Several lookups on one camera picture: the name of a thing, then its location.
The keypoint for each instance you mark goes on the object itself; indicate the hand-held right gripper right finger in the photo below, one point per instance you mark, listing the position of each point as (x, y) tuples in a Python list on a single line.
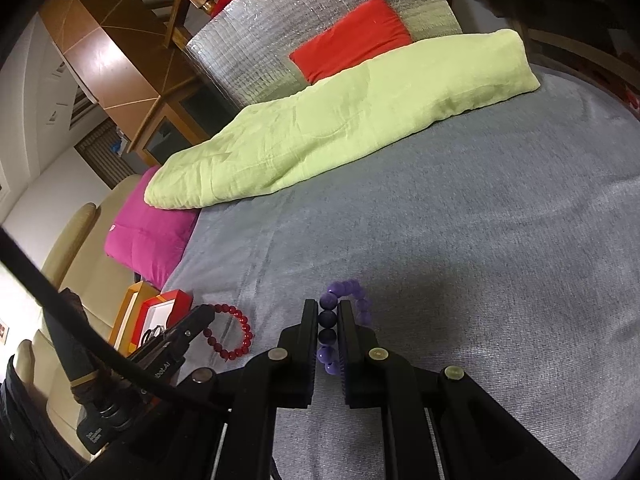
[(342, 342)]

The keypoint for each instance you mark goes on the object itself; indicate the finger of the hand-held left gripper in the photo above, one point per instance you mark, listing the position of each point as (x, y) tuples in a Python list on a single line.
[(192, 325)]

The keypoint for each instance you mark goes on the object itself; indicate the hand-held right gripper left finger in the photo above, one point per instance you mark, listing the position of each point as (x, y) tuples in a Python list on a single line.
[(312, 342)]

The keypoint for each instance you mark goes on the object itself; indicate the red jewelry box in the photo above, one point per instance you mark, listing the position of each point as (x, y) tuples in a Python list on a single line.
[(180, 299)]

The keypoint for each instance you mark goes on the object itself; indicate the orange box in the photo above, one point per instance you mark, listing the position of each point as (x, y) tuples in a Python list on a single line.
[(122, 320)]

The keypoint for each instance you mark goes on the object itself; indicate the dark cloth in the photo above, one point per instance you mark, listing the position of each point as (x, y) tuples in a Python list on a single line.
[(20, 410)]

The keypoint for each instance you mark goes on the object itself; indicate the magenta pillow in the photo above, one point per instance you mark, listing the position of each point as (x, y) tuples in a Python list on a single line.
[(145, 240)]

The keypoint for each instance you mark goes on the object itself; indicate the beige sofa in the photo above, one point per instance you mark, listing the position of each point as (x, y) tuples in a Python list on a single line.
[(65, 260)]

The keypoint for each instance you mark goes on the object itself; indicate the grey blanket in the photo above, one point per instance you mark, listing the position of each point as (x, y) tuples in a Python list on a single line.
[(450, 210)]

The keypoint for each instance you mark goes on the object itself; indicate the dark wicker chest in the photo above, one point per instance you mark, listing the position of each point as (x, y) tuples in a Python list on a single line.
[(100, 160)]

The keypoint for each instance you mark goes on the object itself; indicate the light green pillow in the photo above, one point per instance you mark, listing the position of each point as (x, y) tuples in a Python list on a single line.
[(325, 125)]

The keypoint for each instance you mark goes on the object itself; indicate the silver insulating mat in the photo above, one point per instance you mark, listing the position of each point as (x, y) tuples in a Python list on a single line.
[(250, 60)]

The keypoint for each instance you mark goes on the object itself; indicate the wooden cabinet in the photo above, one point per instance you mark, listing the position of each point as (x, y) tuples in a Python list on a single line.
[(100, 60)]

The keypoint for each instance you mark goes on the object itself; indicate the red pillow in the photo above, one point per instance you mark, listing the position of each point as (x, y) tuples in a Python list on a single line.
[(350, 40)]

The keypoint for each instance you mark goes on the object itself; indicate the dark wooden shelf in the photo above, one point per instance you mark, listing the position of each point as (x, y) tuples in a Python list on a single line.
[(565, 45)]

